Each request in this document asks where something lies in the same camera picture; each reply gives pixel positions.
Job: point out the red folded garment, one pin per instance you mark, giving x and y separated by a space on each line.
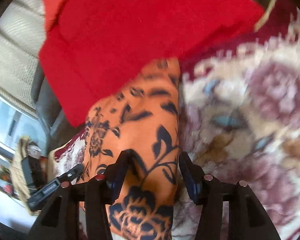
93 47

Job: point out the orange floral blouse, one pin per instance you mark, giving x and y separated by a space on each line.
141 118

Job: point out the dotted beige curtain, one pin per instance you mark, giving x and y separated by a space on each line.
22 34

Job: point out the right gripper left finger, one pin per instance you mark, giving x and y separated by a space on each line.
59 217

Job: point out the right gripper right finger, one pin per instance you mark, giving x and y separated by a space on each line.
247 217

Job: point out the floral plush blanket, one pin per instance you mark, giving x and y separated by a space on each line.
240 114

